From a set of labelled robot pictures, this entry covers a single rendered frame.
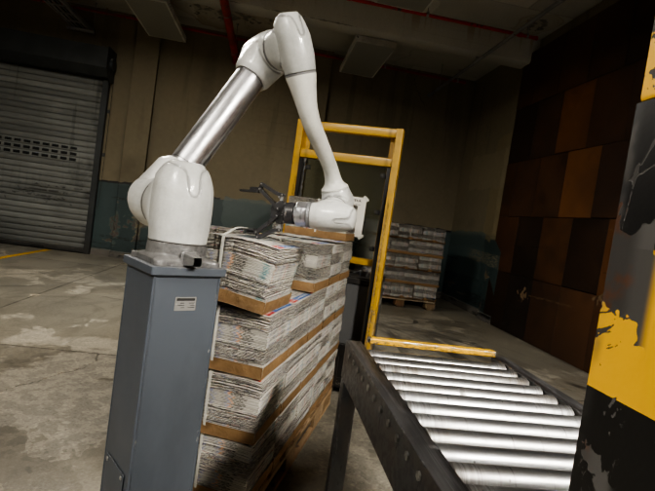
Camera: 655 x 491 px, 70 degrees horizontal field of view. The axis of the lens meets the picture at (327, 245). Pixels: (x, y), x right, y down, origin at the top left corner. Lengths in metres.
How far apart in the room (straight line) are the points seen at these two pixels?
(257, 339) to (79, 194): 7.74
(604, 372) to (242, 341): 1.50
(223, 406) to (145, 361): 0.53
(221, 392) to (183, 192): 0.77
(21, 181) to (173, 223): 8.35
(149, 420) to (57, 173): 8.15
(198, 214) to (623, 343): 1.15
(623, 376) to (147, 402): 1.21
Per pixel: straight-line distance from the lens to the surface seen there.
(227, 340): 1.66
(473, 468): 0.89
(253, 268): 1.56
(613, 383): 0.19
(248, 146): 8.73
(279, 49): 1.55
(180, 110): 8.95
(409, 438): 0.93
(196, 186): 1.26
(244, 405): 1.71
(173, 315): 1.26
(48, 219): 9.36
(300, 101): 1.54
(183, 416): 1.38
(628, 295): 0.18
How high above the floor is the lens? 1.17
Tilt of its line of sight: 3 degrees down
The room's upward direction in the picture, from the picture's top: 8 degrees clockwise
